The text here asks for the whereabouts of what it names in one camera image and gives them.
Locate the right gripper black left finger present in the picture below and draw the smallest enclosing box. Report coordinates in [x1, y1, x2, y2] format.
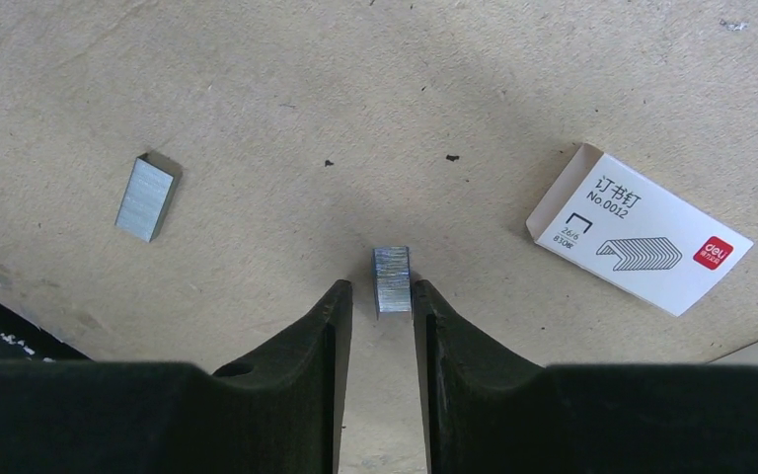
[0, 279, 352, 473]

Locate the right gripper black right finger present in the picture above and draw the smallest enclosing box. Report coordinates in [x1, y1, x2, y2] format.
[413, 280, 758, 473]

